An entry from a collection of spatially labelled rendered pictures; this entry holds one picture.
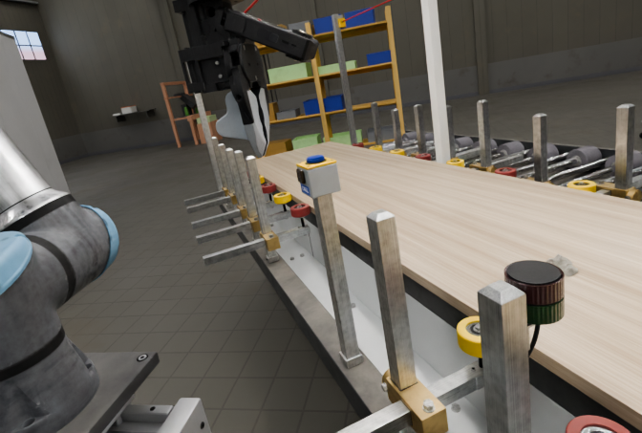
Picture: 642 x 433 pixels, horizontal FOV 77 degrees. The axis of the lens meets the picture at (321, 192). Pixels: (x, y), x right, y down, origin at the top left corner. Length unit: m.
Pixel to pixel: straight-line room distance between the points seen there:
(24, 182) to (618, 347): 0.95
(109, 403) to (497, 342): 0.49
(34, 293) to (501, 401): 0.57
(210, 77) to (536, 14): 13.59
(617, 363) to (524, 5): 13.35
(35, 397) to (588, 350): 0.79
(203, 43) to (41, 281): 0.36
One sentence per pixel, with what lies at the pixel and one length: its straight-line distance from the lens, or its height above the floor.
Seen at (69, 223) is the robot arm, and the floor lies 1.25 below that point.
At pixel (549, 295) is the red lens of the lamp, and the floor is 1.13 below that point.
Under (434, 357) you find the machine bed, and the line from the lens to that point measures 1.16.
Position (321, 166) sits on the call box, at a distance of 0.85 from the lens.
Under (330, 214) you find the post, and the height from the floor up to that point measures 1.10.
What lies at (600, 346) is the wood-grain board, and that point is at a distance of 0.83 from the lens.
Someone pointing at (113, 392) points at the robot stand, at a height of 1.04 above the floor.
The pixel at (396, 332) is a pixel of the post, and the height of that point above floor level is 0.95.
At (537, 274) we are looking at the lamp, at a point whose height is 1.15.
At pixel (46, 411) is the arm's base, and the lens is 0.64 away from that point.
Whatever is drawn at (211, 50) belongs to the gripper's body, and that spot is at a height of 1.45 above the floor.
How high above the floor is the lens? 1.39
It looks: 16 degrees down
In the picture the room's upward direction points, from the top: 10 degrees counter-clockwise
